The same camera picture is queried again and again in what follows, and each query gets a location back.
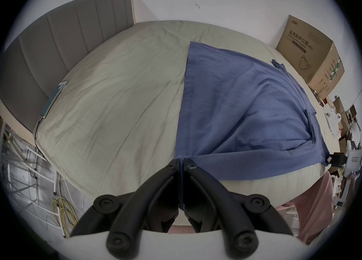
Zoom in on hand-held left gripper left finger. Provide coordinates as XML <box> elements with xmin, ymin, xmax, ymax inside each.
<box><xmin>70</xmin><ymin>159</ymin><xmax>181</xmax><ymax>257</ymax></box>

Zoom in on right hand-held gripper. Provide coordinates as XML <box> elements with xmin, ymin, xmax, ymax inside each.
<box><xmin>325</xmin><ymin>149</ymin><xmax>362</xmax><ymax>173</ymax></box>

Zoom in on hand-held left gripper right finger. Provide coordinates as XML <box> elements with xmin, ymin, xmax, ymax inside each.
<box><xmin>183</xmin><ymin>158</ymin><xmax>293</xmax><ymax>258</ymax></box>

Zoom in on dark blue shirt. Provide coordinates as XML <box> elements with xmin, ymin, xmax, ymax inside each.
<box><xmin>175</xmin><ymin>41</ymin><xmax>330</xmax><ymax>182</ymax></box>

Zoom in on spare white hand-held gripper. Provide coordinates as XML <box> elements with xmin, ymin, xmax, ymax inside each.
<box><xmin>324</xmin><ymin>105</ymin><xmax>343</xmax><ymax>139</ymax></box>

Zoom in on person's legs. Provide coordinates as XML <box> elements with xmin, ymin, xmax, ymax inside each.
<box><xmin>276</xmin><ymin>172</ymin><xmax>336</xmax><ymax>246</ymax></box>

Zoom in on brown cardboard carton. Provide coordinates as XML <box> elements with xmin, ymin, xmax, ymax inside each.
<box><xmin>276</xmin><ymin>15</ymin><xmax>346</xmax><ymax>98</ymax></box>

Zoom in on bed with beige sheet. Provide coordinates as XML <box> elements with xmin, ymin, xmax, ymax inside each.
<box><xmin>32</xmin><ymin>21</ymin><xmax>340</xmax><ymax>205</ymax></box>

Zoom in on white metal rack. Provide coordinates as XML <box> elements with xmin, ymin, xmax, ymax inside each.
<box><xmin>0</xmin><ymin>123</ymin><xmax>58</xmax><ymax>205</ymax></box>

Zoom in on phone with teal case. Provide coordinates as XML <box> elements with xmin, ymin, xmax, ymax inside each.
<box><xmin>40</xmin><ymin>80</ymin><xmax>68</xmax><ymax>118</ymax></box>

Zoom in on grey padded headboard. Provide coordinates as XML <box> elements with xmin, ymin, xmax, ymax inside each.
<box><xmin>0</xmin><ymin>0</ymin><xmax>135</xmax><ymax>140</ymax></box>

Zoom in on yellow coiled cable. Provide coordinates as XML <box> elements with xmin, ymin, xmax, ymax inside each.
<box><xmin>52</xmin><ymin>196</ymin><xmax>79</xmax><ymax>238</ymax></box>

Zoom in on black charging cable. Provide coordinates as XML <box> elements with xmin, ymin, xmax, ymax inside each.
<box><xmin>32</xmin><ymin>116</ymin><xmax>44</xmax><ymax>147</ymax></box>

